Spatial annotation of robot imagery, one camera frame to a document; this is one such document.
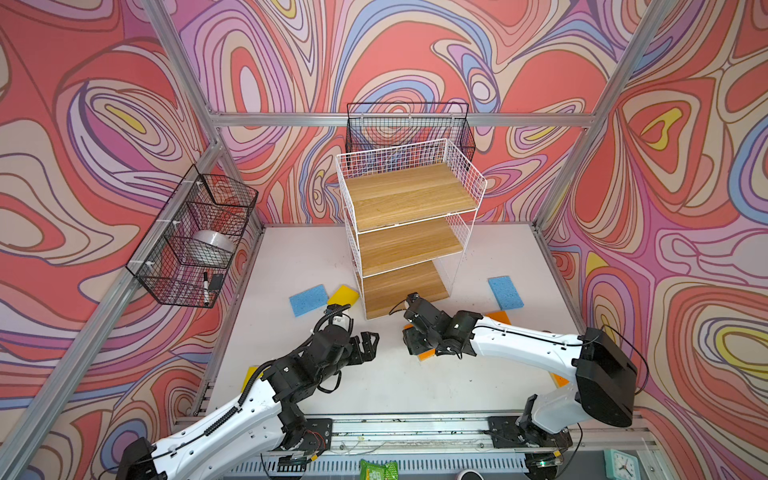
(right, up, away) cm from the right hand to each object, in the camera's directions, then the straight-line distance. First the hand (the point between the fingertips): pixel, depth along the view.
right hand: (416, 342), depth 82 cm
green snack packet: (-8, -26, -14) cm, 30 cm away
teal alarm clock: (+46, -24, -15) cm, 54 cm away
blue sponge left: (-34, +10, +14) cm, 38 cm away
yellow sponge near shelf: (-23, +11, +17) cm, 30 cm away
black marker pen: (-53, +16, -11) cm, 56 cm away
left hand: (-12, +3, -6) cm, 14 cm away
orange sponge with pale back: (+1, 0, -10) cm, 10 cm away
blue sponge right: (+32, +11, +16) cm, 37 cm away
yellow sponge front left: (-33, +4, -31) cm, 45 cm away
